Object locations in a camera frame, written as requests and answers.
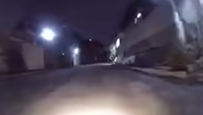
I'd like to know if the dark building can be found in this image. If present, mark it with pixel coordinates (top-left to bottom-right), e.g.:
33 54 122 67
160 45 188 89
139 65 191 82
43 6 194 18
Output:
77 36 108 66

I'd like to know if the dark asphalt road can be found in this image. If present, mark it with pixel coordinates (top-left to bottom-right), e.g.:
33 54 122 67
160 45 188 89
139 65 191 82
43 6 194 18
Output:
0 57 203 115

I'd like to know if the street lamp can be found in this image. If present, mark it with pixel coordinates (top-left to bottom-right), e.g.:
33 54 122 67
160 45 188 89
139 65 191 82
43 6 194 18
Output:
39 27 58 43

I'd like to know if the pale kerb strip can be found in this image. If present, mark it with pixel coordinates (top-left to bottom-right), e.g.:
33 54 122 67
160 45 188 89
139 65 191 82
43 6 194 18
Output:
128 61 203 90

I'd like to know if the long pale wall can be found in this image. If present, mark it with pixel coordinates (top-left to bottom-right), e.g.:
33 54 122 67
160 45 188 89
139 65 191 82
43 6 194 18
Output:
110 0 203 69

